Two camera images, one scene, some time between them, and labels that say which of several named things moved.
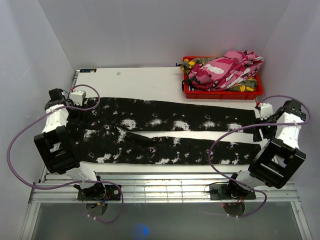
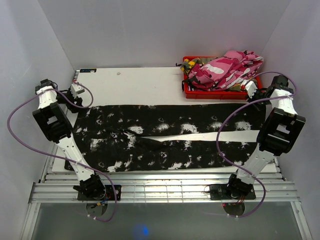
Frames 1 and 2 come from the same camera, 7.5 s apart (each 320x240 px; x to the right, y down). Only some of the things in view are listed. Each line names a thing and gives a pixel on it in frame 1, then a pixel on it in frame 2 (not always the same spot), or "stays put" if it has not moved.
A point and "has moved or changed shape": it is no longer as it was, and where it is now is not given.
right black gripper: x=256 y=135 -> x=258 y=107
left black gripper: x=81 y=119 -> x=79 y=100
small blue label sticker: x=92 y=70 stays put
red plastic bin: x=192 y=94 stays put
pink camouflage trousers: x=224 y=73 stays put
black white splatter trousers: x=104 y=133 has moved or changed shape
